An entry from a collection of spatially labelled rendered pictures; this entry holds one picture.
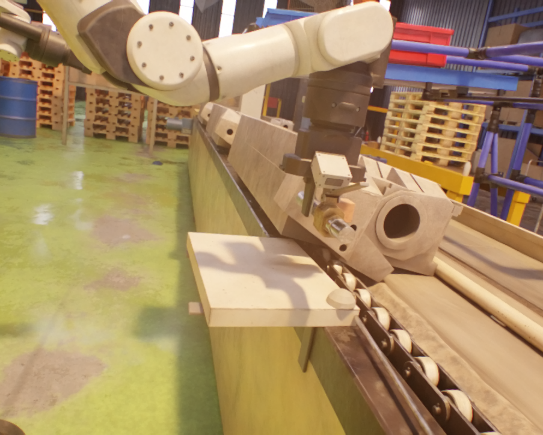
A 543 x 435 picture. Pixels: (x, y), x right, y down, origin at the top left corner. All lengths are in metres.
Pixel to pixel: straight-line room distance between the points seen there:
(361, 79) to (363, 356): 0.36
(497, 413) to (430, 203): 0.46
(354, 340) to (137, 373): 1.27
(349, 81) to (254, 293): 0.31
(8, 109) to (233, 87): 7.01
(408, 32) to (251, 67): 0.96
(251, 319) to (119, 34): 0.37
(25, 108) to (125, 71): 7.00
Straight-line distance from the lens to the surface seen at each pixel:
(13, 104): 7.44
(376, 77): 0.63
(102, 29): 0.48
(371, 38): 0.58
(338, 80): 0.57
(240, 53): 0.52
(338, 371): 0.57
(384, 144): 7.66
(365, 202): 0.78
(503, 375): 0.70
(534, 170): 12.85
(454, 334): 0.76
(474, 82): 1.54
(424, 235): 0.94
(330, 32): 0.54
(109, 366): 1.82
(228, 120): 2.18
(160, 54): 0.47
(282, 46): 0.54
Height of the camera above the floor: 1.05
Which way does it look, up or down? 15 degrees down
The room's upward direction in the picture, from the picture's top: 9 degrees clockwise
